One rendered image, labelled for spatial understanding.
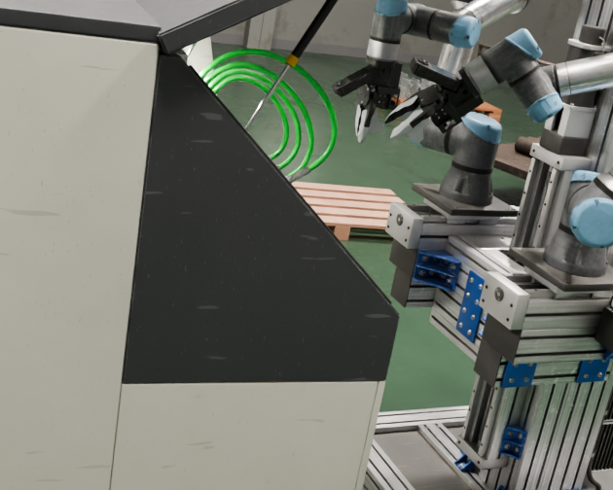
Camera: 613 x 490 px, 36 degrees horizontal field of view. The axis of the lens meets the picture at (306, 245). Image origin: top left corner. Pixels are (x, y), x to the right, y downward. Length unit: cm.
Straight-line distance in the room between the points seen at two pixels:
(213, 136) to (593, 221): 85
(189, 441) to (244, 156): 63
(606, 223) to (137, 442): 109
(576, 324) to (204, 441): 92
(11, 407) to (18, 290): 25
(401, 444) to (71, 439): 134
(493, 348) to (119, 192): 103
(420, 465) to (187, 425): 113
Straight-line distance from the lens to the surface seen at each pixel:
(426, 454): 305
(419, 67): 206
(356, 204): 570
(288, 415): 208
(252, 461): 212
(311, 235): 190
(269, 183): 184
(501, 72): 209
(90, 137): 175
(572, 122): 249
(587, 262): 230
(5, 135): 174
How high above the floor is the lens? 175
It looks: 20 degrees down
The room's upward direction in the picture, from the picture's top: 10 degrees clockwise
